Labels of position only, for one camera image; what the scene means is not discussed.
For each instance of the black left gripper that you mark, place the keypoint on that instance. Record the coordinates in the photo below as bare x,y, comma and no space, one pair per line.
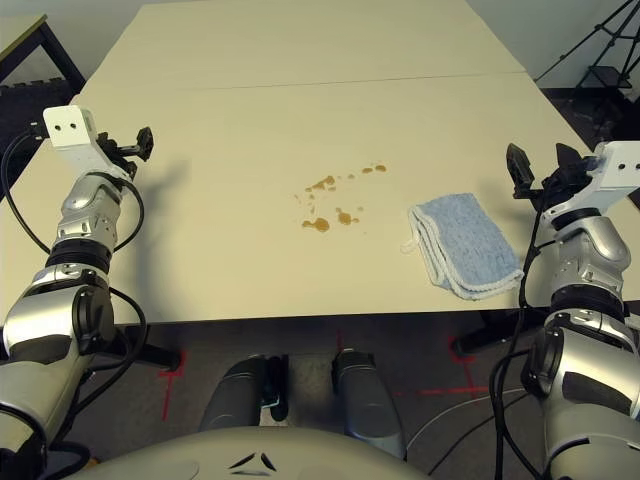
120,152

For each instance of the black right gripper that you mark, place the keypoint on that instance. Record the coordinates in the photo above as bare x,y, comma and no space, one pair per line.
560,182

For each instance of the blue terry rag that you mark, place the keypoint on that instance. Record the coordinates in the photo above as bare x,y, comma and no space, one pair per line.
465,240

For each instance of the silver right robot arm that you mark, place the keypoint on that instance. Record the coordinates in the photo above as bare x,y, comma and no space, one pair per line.
590,250

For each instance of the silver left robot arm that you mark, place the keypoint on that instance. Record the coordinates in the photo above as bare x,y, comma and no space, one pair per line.
75,310

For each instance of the black foam floor mat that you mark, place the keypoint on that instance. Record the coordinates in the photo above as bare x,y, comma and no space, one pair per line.
30,100

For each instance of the black-framed side table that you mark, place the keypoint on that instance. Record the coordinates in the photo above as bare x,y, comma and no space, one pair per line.
60,55

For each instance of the black tripod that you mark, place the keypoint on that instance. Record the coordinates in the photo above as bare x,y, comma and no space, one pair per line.
605,75

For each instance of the black table foot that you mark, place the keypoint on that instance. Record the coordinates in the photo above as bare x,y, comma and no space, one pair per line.
160,356
480,340

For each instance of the brown liquid spill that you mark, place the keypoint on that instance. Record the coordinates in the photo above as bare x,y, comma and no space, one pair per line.
317,225

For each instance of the dark grey left robot leg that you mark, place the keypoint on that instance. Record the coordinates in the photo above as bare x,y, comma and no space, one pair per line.
235,390

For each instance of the dark grey robot leg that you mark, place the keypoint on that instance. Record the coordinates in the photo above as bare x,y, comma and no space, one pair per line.
235,390
365,395

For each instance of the dark grey right robot leg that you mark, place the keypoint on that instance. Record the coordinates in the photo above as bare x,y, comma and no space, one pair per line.
365,395

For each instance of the grey robot torso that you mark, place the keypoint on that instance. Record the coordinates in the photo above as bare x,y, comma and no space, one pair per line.
200,455

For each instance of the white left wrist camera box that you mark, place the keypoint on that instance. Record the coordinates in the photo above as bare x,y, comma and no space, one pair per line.
70,132

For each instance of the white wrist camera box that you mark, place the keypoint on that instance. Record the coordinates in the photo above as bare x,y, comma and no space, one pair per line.
70,132
615,175

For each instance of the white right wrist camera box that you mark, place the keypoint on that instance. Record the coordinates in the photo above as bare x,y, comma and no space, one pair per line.
615,175

